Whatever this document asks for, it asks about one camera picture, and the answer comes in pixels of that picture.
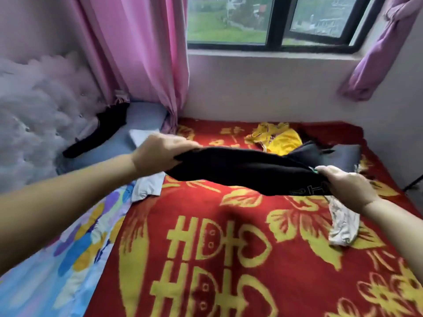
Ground person's left hand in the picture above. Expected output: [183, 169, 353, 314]
[131, 133, 202, 179]

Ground person's right hand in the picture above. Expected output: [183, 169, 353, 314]
[315, 165, 382, 214]

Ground pile of mixed clothes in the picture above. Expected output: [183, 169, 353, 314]
[63, 102, 361, 247]

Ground black shorts with green print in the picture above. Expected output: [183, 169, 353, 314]
[167, 143, 363, 197]

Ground person's right forearm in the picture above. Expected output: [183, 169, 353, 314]
[360, 198, 423, 281]

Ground person's left forearm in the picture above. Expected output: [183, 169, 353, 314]
[0, 155, 143, 275]

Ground pale blue pillow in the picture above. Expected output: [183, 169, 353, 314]
[56, 102, 169, 174]

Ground wide pink curtain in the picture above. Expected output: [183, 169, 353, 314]
[66, 0, 189, 133]

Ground red and yellow blanket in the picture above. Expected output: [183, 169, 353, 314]
[0, 117, 423, 317]

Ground white tufted headboard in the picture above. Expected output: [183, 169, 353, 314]
[0, 52, 107, 192]

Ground narrow pink curtain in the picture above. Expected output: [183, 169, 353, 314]
[339, 0, 423, 102]

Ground blue patterned pillow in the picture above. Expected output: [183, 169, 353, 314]
[0, 183, 136, 317]

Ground dark framed window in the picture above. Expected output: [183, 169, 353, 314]
[186, 0, 387, 53]

